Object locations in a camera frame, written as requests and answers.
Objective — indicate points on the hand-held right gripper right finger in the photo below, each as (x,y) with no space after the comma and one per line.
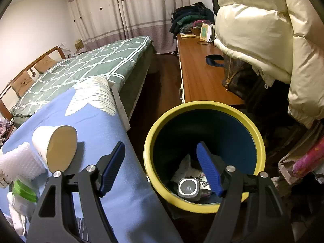
(208,167)

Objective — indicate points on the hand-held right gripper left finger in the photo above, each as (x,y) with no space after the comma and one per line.
(112,168)

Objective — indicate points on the green-labelled clear jar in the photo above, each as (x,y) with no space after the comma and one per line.
(188,188)

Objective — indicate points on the yellow-rimmed dark trash bin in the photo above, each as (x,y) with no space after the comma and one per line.
(149,154)

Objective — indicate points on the white paper cup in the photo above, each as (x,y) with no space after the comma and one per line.
(50,141)

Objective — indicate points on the green-lidded clear container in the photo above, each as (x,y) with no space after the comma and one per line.
(24,189)

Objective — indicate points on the white foam net sleeve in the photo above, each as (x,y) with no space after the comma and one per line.
(20,162)

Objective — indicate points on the blue printed blanket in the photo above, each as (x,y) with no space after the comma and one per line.
(101,121)

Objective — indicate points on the black bag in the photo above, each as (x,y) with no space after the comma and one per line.
(265,98)

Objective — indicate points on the long wooden cabinet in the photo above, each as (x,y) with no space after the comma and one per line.
(200,73)

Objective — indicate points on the brown patterned handbag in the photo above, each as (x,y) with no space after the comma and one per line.
(235,76)

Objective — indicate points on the pink patterned bag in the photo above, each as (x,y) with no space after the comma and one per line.
(306,163)

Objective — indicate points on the green checked bedspread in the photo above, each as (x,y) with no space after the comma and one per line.
(88,65)

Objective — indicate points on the wooden bed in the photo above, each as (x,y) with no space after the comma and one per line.
(141,63)

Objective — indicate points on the pile of mixed clothes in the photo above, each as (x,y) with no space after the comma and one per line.
(5,131)

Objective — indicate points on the tan embroidered pillow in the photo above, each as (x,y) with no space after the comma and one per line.
(22,83)
(45,65)

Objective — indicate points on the tissue box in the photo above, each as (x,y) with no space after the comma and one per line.
(79,45)

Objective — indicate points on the yellow envelope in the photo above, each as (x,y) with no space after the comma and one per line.
(187,34)

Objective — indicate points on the cream puffer jacket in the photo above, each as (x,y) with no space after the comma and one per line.
(265,30)

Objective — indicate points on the pile of dark clothes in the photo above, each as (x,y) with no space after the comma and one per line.
(189,15)

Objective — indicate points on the beige and mauve curtain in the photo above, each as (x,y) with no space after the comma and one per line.
(126,10)

